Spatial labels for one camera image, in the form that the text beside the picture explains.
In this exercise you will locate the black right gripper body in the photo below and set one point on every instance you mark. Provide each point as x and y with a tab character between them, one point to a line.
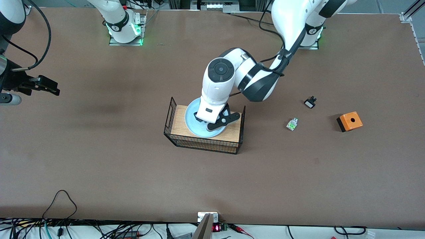
12	80

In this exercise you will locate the light blue round plate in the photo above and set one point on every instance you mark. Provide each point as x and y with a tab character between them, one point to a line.
191	121

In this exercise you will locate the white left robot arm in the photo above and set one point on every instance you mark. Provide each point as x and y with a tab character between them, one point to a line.
219	86

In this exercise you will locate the red digit display module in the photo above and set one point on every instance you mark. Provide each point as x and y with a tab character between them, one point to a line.
216	228

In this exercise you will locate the black power adapter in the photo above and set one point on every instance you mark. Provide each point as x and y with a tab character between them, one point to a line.
127	235

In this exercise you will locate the black left camera mount bracket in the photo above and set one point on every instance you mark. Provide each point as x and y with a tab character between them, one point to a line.
229	118

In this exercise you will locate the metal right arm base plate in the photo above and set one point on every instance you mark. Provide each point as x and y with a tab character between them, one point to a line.
126	43

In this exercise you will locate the green push button switch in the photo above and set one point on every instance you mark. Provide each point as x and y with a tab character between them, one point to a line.
292	124

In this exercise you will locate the silver metal clamp bracket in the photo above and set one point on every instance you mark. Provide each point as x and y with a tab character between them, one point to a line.
201	216

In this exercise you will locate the black switch with white face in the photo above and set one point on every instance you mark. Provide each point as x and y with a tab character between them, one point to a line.
310	103

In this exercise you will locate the grey camera support beam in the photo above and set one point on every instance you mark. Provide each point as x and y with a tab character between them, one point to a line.
203	230

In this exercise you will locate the aluminium frame profile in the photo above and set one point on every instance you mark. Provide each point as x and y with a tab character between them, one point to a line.
212	5

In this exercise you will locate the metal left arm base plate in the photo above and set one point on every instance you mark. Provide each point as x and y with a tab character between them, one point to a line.
308	47

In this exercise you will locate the orange button enclosure box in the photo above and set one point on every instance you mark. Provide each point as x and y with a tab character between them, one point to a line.
350	121

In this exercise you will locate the aluminium table edge rail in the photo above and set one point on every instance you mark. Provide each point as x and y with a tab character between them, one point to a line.
416	36

